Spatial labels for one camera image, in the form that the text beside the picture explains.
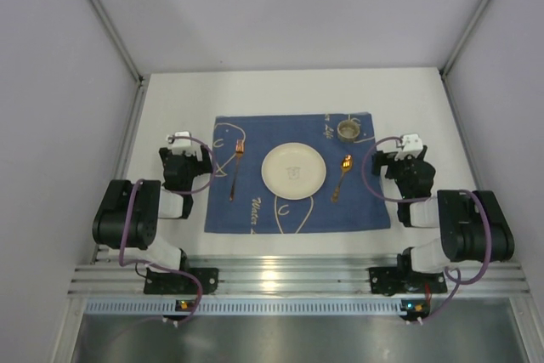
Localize gold spoon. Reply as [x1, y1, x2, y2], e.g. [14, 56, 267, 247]
[331, 155, 354, 203]

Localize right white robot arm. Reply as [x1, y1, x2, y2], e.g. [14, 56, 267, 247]
[362, 133, 515, 286]

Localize slotted grey cable duct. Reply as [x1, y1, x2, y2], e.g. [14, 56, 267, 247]
[85, 298, 428, 316]

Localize cream ceramic plate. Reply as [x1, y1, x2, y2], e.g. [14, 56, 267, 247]
[261, 142, 326, 201]

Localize right aluminium frame post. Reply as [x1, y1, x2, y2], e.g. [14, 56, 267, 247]
[439, 0, 493, 80]

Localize blue fish pattern placemat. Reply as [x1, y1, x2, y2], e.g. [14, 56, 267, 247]
[205, 112, 391, 235]

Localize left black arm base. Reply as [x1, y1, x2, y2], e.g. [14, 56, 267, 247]
[143, 268, 219, 295]

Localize small beige ceramic cup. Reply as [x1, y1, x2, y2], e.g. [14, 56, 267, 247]
[337, 119, 360, 143]

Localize rose gold fork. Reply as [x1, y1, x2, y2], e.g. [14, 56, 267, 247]
[229, 139, 245, 201]

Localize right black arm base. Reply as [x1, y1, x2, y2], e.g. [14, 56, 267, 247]
[368, 266, 448, 297]

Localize aluminium frame post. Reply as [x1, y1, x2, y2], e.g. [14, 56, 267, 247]
[63, 0, 145, 83]
[439, 0, 493, 80]

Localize left aluminium frame post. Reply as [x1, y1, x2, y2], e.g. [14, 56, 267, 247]
[63, 0, 145, 83]

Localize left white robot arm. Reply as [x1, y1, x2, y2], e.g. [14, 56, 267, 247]
[92, 131, 215, 276]

